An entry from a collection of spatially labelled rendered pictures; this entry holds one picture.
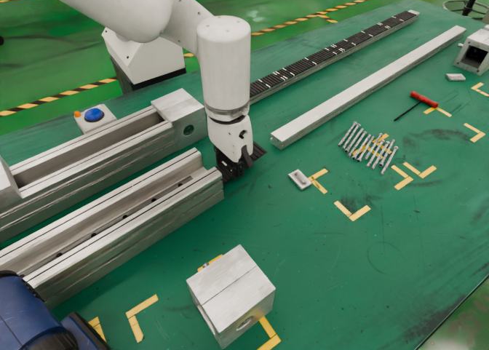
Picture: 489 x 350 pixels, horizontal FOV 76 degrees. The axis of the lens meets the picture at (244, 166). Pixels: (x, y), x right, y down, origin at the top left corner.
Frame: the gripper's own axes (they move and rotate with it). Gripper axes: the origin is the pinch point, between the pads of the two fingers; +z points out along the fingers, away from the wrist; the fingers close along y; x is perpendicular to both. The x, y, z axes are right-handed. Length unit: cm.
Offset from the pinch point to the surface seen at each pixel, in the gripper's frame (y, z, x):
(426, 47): 0, 0, -85
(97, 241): -3.8, -5.5, 30.4
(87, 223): 2.2, -3.8, 30.5
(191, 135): 14.0, 0.3, 1.3
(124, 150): 14.0, -4.9, 17.5
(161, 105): 20.7, -6.5, 4.5
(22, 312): -16.5, -18.5, 38.8
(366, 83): 0, 0, -51
